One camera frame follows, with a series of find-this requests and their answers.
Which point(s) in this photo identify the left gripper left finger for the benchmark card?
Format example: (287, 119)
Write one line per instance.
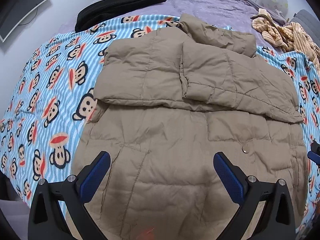
(46, 220)

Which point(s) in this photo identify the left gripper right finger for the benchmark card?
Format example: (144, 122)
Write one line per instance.
(277, 219)

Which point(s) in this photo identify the wall mounted monitor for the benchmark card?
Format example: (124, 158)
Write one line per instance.
(13, 12)

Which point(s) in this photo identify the beige puffer jacket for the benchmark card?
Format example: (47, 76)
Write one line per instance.
(166, 103)

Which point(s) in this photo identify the black folded garment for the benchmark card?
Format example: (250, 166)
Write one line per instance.
(107, 9)

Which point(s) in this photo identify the striped beige fleece garment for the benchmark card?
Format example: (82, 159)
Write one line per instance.
(290, 37)

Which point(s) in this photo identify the purple bed cover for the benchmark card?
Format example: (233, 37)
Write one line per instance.
(213, 25)

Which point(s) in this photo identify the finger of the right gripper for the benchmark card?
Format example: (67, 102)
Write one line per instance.
(315, 147)
(314, 157)

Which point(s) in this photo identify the grey padded headboard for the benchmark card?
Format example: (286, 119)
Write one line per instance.
(309, 23)

